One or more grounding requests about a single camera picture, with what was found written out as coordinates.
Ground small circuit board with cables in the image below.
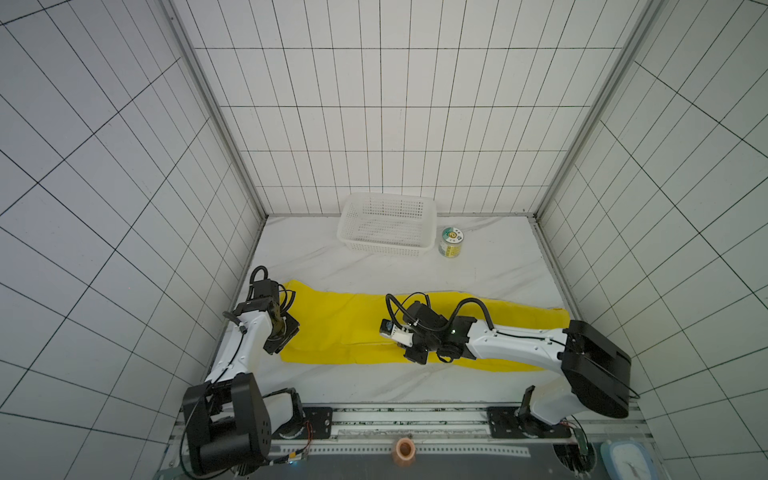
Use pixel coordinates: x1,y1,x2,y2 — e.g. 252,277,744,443
230,446,308,477

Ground white plastic basket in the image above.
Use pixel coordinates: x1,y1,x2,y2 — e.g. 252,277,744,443
337,193,437,257

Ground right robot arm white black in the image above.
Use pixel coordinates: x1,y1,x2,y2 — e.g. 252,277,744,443
379,294,638,438

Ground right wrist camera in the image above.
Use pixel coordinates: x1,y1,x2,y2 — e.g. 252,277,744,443
379,319,413,348

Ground aluminium mounting rail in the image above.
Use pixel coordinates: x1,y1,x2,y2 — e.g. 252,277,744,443
161,400,658,475

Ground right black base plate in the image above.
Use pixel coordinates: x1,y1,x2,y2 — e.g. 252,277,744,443
487,406,572,439

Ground brown tape roll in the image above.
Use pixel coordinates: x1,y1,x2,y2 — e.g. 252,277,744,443
392,437,416,467

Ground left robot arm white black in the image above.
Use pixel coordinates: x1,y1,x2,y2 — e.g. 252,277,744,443
179,265,306,479

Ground small jar yellow label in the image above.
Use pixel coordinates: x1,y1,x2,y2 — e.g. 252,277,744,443
439,227,464,258

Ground white blue device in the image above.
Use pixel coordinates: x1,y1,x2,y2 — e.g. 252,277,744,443
600,440,659,480

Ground yellow trousers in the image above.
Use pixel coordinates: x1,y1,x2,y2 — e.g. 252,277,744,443
280,280,571,373

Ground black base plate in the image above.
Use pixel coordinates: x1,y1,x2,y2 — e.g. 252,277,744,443
487,406,572,439
273,407,334,440

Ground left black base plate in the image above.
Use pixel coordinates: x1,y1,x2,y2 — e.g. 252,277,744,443
273,407,334,440

